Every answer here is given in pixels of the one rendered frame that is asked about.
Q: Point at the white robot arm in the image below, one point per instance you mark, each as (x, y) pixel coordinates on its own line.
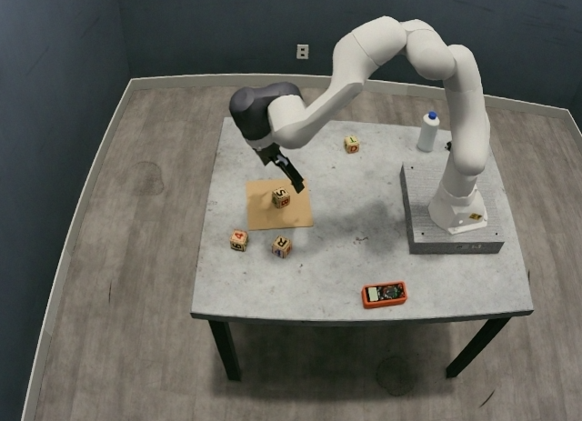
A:
(280, 107)

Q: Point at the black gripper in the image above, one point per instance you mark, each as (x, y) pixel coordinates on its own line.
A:
(273, 153)

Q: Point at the tan square mat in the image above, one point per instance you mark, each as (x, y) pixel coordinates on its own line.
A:
(263, 214)

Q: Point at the white plastic bottle with blue cap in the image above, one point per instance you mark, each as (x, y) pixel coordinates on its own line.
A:
(428, 132)

